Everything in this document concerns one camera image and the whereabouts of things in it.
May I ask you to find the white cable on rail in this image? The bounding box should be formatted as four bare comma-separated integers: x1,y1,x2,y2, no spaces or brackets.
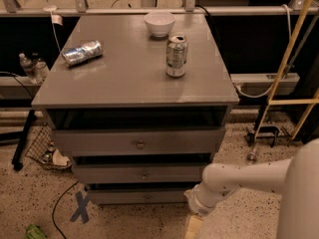
234,3,292,100

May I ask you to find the grey drawer cabinet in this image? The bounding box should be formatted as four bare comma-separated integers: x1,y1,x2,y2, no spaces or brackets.
32,14,238,190

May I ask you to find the grey top drawer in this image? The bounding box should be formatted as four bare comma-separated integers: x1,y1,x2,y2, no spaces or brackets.
52,127,225,156

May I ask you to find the clear plastic water bottle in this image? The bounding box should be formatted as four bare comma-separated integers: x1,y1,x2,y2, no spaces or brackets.
19,53,38,84

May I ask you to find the black tripod leg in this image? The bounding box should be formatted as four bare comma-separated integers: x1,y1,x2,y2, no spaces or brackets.
12,110,37,171

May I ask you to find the white lamp with cord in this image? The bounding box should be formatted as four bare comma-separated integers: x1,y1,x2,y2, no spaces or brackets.
43,0,63,52

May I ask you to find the plastic bottle on floor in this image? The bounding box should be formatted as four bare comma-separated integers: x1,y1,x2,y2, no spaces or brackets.
246,143,258,164

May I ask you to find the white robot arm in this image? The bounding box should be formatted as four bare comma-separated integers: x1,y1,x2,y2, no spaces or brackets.
184,139,319,239

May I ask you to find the white bowl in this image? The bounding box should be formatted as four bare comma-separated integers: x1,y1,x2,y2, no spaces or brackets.
144,12,175,37

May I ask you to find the green crumpled wrapper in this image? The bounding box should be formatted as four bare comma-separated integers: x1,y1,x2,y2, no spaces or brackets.
25,224,47,239

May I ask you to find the upright green soda can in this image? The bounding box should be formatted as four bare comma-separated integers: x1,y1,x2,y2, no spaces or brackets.
165,34,188,78

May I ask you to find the grey drawer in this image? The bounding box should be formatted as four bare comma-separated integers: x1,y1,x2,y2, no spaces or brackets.
52,127,225,156
88,187,189,205
72,163,206,184

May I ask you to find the yellow frame stand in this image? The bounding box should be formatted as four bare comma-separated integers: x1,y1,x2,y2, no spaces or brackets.
246,0,319,144

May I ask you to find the crushed blue soda can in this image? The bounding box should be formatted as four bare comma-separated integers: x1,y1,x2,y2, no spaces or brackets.
62,41,103,67

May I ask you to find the wire mesh basket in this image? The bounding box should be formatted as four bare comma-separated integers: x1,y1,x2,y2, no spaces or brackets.
26,125,72,170

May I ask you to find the grey bottom drawer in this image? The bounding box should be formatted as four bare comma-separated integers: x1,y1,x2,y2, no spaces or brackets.
88,187,189,205

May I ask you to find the metal railing frame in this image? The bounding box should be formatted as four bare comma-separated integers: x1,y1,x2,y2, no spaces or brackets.
0,0,319,18

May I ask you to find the black floor cable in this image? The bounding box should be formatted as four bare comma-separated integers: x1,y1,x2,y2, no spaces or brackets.
51,180,80,239

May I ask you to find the blue tape cross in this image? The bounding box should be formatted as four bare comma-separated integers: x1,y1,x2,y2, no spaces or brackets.
70,191,90,224

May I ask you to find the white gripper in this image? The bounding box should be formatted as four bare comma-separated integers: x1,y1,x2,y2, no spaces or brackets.
183,182,237,239

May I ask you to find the grey middle drawer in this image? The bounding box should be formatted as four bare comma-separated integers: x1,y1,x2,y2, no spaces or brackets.
72,163,206,184

